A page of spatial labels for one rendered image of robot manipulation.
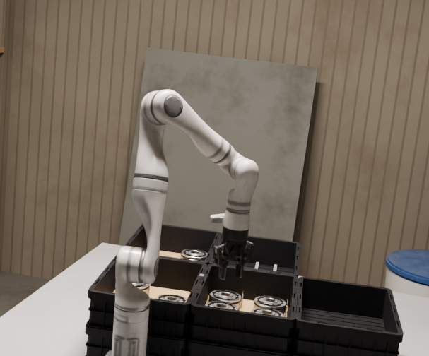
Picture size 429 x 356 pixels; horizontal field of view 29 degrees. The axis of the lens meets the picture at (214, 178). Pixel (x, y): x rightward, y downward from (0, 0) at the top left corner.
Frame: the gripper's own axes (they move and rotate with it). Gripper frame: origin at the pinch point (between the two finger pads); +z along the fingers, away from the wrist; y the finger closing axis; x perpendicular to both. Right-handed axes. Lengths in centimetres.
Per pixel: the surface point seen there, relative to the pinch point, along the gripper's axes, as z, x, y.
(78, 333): 30, 41, -25
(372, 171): 6, 115, 197
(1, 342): 30, 44, -50
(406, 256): 37, 69, 176
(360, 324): 17.6, -15.7, 42.9
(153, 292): 17.4, 33.9, -2.7
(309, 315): 17.6, -2.9, 32.6
